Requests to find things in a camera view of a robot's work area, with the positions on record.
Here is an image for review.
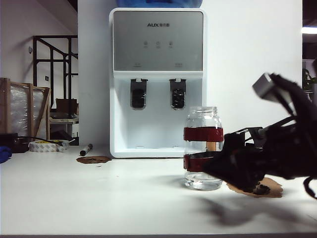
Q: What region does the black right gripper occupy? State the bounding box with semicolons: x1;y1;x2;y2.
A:
203;73;317;193

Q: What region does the glass bottle with red bands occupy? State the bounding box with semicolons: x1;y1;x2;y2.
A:
183;106;225;191

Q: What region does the grey dispenser tap lever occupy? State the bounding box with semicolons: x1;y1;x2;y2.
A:
130;78;149;111
169;78;187;111

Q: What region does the white AUX water dispenser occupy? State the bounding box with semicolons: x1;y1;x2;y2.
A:
108;7;208;159

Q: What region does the black soldering iron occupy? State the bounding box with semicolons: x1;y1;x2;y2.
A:
256;116;298;137

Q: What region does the green potted plant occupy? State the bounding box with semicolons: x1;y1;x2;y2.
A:
302;68;317;91

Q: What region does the black marker pen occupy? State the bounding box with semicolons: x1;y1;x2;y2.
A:
79;143;94;156

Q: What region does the light wooden side table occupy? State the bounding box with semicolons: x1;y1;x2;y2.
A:
49;116;80;146

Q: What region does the brown cardboard box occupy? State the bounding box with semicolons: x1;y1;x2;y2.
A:
55;98;79;115

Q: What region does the white tape roll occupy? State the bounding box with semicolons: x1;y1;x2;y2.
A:
28;140;70;153

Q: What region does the black box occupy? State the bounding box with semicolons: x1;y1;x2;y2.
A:
0;133;29;153

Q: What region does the blue cloth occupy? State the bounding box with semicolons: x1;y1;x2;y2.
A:
0;145;12;164

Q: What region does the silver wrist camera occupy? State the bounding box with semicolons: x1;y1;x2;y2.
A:
252;73;294;103

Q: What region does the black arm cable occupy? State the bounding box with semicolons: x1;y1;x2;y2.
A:
303;175;317;199

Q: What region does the thin black cable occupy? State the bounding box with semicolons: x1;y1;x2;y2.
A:
17;135;50;143

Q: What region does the wooden crate frame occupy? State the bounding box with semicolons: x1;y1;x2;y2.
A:
0;77;52;140

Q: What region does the black metal stair frame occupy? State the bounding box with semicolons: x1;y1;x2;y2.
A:
33;35;79;115

